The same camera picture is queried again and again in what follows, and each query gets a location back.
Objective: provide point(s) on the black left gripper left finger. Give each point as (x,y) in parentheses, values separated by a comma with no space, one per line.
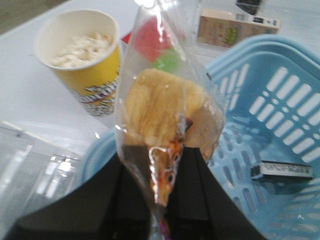
(106,206)

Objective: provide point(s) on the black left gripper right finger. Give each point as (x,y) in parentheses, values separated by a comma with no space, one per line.
(200,209)

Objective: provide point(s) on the black tissue pack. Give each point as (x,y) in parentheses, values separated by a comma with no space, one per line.
(272,170)

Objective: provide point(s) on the light blue plastic basket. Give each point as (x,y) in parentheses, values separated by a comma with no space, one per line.
(272,88)

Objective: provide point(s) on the clear acrylic left shelf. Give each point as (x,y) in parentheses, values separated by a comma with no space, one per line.
(33,173)

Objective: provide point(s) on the yellow popcorn paper cup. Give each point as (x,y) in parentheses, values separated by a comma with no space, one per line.
(81,47)

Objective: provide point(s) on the beige green printed box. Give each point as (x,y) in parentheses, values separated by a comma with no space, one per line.
(225,29)

